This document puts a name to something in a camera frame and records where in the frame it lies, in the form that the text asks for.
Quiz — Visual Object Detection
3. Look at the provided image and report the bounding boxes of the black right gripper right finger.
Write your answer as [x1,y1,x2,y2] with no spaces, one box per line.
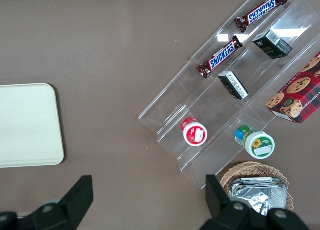
[199,174,253,230]

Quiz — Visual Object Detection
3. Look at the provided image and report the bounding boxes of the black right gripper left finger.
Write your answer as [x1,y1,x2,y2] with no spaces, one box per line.
[17,174,94,230]

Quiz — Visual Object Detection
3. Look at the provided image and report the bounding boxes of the light wicker basket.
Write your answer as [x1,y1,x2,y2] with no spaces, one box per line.
[219,161,294,213]

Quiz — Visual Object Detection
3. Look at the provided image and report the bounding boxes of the cream plastic tray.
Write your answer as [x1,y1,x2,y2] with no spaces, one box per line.
[0,82,65,169]

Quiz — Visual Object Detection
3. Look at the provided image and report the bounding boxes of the stacked aluminium foil containers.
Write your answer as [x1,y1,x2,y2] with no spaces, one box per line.
[227,176,289,217]

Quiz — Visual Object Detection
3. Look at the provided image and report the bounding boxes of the green lidded small jar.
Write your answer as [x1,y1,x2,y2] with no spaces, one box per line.
[234,124,276,161]

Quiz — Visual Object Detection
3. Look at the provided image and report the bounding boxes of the red lidded small jar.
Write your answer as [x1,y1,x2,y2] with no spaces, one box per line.
[180,117,209,147]

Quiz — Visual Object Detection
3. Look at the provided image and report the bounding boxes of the clear acrylic stepped display stand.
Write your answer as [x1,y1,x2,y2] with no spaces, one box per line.
[137,0,320,190]

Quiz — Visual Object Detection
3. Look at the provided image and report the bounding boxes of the small dark green box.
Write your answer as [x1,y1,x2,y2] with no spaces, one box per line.
[217,70,250,101]
[251,28,294,60]

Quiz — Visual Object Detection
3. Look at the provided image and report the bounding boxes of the red plaid cookie box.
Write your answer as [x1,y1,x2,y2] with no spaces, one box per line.
[265,51,320,125]

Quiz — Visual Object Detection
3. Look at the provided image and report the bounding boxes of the Snickers chocolate bar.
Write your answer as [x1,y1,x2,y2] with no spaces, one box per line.
[234,0,289,34]
[196,35,244,80]

